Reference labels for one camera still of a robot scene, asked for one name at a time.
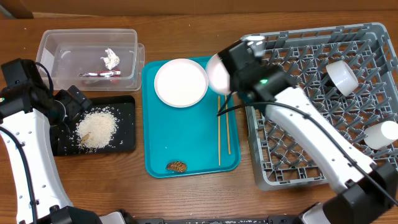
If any beige bowl with crumbs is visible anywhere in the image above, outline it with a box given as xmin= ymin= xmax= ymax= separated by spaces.
xmin=205 ymin=54 xmax=231 ymax=95

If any wooden chopstick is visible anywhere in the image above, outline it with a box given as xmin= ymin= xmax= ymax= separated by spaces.
xmin=224 ymin=95 xmax=231 ymax=155
xmin=217 ymin=95 xmax=221 ymax=166

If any red snack wrapper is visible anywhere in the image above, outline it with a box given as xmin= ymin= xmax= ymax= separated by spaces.
xmin=78 ymin=70 xmax=121 ymax=78

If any white napkin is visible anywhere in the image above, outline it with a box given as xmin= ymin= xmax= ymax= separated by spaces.
xmin=101 ymin=48 xmax=120 ymax=70

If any white round plate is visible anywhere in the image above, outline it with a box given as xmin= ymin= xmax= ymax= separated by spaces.
xmin=154 ymin=58 xmax=208 ymax=108

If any grey bowl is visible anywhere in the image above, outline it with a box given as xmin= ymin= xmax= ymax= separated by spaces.
xmin=326 ymin=60 xmax=359 ymax=96

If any brown food scrap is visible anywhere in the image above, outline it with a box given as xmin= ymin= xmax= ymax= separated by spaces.
xmin=166 ymin=161 xmax=187 ymax=173

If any white paper cup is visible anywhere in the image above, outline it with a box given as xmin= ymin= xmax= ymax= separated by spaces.
xmin=364 ymin=121 xmax=397 ymax=149

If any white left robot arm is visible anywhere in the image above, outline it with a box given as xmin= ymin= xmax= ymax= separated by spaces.
xmin=1 ymin=88 xmax=101 ymax=223

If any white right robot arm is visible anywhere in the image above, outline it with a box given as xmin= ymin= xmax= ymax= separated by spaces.
xmin=207 ymin=40 xmax=397 ymax=223

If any grey dishwasher rack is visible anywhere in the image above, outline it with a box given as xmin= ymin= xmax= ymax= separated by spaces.
xmin=244 ymin=22 xmax=397 ymax=190

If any pile of rice crumbs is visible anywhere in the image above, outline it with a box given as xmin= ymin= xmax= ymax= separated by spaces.
xmin=74 ymin=106 xmax=119 ymax=150

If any black rectangular tray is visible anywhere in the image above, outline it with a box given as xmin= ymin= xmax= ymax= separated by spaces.
xmin=50 ymin=95 xmax=136 ymax=156

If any clear plastic bin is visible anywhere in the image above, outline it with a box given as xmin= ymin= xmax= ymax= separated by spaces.
xmin=36 ymin=29 xmax=145 ymax=91

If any teal plastic tray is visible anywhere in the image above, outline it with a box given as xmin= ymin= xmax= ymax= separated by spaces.
xmin=142 ymin=60 xmax=241 ymax=179

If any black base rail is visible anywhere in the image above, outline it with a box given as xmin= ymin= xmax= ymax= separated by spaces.
xmin=93 ymin=210 xmax=299 ymax=224

